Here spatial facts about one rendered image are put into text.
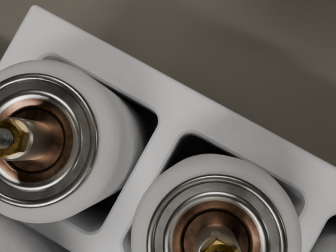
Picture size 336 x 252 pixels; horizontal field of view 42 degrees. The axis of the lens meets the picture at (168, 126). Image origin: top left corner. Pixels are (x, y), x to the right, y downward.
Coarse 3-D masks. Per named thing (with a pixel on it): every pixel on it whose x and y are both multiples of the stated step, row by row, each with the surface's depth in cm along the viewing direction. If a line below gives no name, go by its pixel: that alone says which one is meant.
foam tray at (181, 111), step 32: (32, 32) 32; (64, 32) 32; (0, 64) 33; (96, 64) 32; (128, 64) 32; (128, 96) 33; (160, 96) 32; (192, 96) 31; (160, 128) 32; (192, 128) 31; (224, 128) 31; (256, 128) 31; (160, 160) 31; (256, 160) 31; (288, 160) 31; (320, 160) 31; (128, 192) 31; (288, 192) 36; (320, 192) 30; (32, 224) 32; (64, 224) 32; (96, 224) 35; (128, 224) 31; (320, 224) 30
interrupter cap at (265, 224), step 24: (168, 192) 24; (192, 192) 24; (216, 192) 24; (240, 192) 24; (168, 216) 24; (192, 216) 24; (216, 216) 24; (240, 216) 24; (264, 216) 24; (168, 240) 24; (192, 240) 24; (240, 240) 24; (264, 240) 23
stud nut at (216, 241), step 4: (212, 240) 21; (216, 240) 20; (220, 240) 20; (224, 240) 21; (208, 244) 20; (212, 244) 20; (216, 244) 20; (220, 244) 20; (224, 244) 20; (228, 244) 20; (232, 244) 21; (204, 248) 20; (208, 248) 20; (212, 248) 20; (216, 248) 20; (220, 248) 20; (224, 248) 20; (228, 248) 20; (232, 248) 20; (236, 248) 20
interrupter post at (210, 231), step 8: (208, 224) 24; (216, 224) 23; (200, 232) 23; (208, 232) 22; (216, 232) 21; (224, 232) 21; (232, 232) 24; (200, 240) 21; (208, 240) 21; (232, 240) 21; (200, 248) 21
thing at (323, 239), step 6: (330, 222) 37; (324, 228) 35; (330, 228) 35; (324, 234) 34; (330, 234) 33; (318, 240) 33; (324, 240) 32; (330, 240) 32; (318, 246) 32; (324, 246) 31; (330, 246) 30
